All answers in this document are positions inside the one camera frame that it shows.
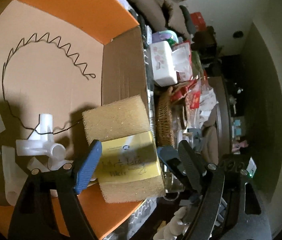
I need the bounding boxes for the red box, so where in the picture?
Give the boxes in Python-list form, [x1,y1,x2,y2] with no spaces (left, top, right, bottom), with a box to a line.
[190,12,207,31]

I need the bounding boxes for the brown sofa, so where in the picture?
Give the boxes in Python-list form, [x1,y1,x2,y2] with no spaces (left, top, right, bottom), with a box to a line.
[127,0,191,40]

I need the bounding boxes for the black zigzag wire headband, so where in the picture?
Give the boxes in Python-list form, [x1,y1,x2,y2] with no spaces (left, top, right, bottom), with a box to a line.
[1,33,97,135]

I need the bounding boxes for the white plastic pipe connectors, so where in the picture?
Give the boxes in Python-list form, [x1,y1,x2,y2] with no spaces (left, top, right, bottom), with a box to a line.
[0,114,72,206]

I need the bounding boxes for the grey pebble pattern mat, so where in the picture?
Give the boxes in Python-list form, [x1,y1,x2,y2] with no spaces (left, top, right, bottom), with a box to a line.
[103,197,157,240]

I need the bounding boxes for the orange cardboard box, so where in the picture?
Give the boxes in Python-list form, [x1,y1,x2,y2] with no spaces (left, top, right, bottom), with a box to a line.
[0,0,167,240]

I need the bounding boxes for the white tissue box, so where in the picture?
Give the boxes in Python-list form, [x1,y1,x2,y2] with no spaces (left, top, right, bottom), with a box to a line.
[150,41,177,87]

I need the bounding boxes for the wicker basket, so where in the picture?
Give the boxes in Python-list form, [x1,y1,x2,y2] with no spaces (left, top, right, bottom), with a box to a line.
[156,86,174,146]

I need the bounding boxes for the yellow sponge block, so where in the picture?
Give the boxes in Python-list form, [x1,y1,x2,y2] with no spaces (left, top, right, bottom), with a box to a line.
[82,95,165,203]

